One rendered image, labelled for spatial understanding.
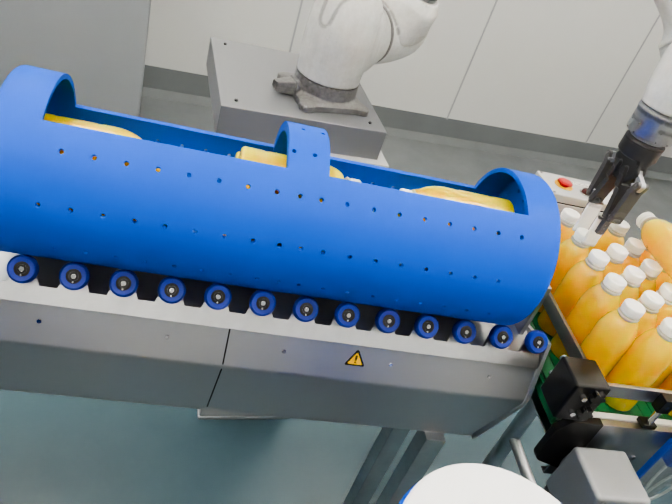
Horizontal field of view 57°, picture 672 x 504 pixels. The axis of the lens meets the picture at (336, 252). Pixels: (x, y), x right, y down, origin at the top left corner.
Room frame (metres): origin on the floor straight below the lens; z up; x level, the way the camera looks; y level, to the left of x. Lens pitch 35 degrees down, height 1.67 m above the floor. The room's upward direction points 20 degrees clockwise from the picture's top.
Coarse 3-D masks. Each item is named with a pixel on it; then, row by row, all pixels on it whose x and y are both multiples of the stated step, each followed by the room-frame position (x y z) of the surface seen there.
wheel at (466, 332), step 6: (456, 324) 0.90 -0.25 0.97; (462, 324) 0.90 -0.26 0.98; (468, 324) 0.90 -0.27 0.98; (456, 330) 0.89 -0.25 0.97; (462, 330) 0.89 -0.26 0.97; (468, 330) 0.90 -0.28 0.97; (474, 330) 0.90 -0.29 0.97; (456, 336) 0.88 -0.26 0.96; (462, 336) 0.89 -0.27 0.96; (468, 336) 0.89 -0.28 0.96; (474, 336) 0.90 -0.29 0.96; (462, 342) 0.88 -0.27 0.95; (468, 342) 0.89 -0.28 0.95
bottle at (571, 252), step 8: (568, 240) 1.17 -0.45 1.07; (560, 248) 1.16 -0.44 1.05; (568, 248) 1.15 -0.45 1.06; (576, 248) 1.15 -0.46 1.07; (584, 248) 1.15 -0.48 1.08; (560, 256) 1.14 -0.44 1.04; (568, 256) 1.14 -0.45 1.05; (576, 256) 1.14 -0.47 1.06; (584, 256) 1.14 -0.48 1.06; (560, 264) 1.14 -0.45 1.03; (568, 264) 1.13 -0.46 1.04; (560, 272) 1.13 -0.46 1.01; (552, 280) 1.13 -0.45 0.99; (560, 280) 1.13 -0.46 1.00; (552, 288) 1.13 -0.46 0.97
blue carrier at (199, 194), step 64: (0, 128) 0.68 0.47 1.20; (64, 128) 0.71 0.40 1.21; (128, 128) 0.94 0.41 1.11; (192, 128) 0.97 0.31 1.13; (320, 128) 0.95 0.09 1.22; (0, 192) 0.64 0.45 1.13; (64, 192) 0.67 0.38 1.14; (128, 192) 0.70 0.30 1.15; (192, 192) 0.73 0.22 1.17; (256, 192) 0.77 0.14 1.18; (320, 192) 0.81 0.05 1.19; (384, 192) 0.85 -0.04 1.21; (512, 192) 1.10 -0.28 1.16; (64, 256) 0.68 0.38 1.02; (128, 256) 0.69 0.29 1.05; (192, 256) 0.72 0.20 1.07; (256, 256) 0.74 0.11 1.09; (320, 256) 0.77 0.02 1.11; (384, 256) 0.80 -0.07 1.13; (448, 256) 0.84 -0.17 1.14; (512, 256) 0.88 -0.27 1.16; (512, 320) 0.89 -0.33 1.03
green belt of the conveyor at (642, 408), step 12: (552, 336) 1.07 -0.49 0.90; (552, 360) 0.99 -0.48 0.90; (540, 372) 0.96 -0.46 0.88; (540, 384) 0.94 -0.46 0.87; (540, 396) 0.92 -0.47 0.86; (600, 408) 0.90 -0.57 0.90; (612, 408) 0.91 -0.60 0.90; (636, 408) 0.93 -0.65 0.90; (648, 408) 0.95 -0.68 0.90; (552, 420) 0.87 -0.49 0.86
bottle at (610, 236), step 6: (606, 234) 1.26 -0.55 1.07; (612, 234) 1.26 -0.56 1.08; (618, 234) 1.25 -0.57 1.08; (624, 234) 1.26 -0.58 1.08; (600, 240) 1.25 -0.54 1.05; (606, 240) 1.25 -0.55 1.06; (612, 240) 1.25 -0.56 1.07; (618, 240) 1.25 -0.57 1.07; (600, 246) 1.25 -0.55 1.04; (606, 246) 1.24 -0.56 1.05
